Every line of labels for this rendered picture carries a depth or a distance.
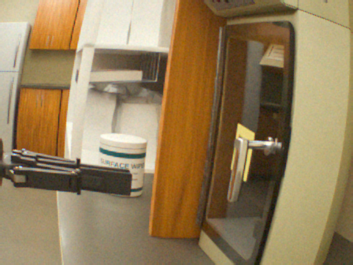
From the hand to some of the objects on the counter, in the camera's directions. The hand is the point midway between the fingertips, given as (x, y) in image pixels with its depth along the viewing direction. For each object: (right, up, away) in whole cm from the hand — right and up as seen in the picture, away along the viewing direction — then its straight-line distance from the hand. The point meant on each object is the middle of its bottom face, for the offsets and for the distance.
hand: (104, 179), depth 62 cm
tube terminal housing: (+30, -21, +22) cm, 42 cm away
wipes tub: (-7, -10, +72) cm, 73 cm away
